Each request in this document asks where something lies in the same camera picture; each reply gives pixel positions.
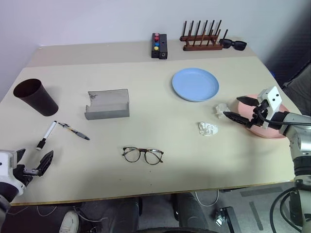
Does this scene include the grey open box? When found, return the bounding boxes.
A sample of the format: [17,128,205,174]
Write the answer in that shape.
[84,88,130,120]

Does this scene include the brown wooden peg rack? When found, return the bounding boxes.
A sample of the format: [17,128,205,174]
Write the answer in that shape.
[180,20,229,51]

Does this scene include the black box with coloured buttons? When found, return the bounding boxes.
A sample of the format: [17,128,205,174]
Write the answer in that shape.
[151,33,161,59]

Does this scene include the black sunglasses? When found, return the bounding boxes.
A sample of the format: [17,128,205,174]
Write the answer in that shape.
[219,38,247,51]

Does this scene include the light blue plate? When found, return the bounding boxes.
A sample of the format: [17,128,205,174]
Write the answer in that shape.
[172,67,220,102]

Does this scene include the black ballpoint pen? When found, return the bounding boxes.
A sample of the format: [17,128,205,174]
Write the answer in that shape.
[57,122,91,141]

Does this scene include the crumpled white paper ball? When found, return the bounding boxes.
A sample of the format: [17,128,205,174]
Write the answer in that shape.
[198,121,219,137]
[214,103,231,119]

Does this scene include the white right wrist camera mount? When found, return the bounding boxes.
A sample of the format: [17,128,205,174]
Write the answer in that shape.
[257,85,283,128]

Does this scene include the pink plate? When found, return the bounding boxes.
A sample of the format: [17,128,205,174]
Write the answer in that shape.
[237,94,291,140]

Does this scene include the black chair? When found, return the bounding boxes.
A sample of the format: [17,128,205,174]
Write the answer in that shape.
[281,60,311,115]

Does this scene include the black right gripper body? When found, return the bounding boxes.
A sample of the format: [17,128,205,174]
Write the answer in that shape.
[251,99,270,128]

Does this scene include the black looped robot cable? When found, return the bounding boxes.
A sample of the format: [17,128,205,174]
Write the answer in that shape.
[269,188,303,233]

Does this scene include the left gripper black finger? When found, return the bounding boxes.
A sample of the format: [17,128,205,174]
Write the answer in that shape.
[16,148,26,167]
[36,150,55,177]

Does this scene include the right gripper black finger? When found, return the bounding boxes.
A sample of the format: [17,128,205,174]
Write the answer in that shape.
[223,111,254,128]
[237,96,260,107]

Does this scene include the tortoiseshell eyeglasses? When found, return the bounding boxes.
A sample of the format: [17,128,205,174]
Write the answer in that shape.
[121,146,164,166]

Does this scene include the dark brown plastic cup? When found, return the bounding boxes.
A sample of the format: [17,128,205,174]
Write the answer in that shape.
[13,78,59,117]

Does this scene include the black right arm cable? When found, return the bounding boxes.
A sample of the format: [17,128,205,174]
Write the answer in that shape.
[258,106,311,127]

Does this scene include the white marker with black cap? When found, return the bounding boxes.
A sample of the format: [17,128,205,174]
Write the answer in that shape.
[35,120,57,150]

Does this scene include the metal bracket on floor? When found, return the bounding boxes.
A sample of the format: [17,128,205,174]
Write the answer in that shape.
[213,206,240,233]

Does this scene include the thin white cable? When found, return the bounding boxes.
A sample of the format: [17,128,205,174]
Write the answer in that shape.
[194,190,219,207]

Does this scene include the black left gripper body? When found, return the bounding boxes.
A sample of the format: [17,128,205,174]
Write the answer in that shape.
[12,164,41,188]

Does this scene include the white sneaker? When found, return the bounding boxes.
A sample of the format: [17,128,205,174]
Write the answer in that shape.
[59,210,80,233]

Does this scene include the plain black rectangular box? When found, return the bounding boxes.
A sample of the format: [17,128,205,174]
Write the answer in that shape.
[158,34,169,60]

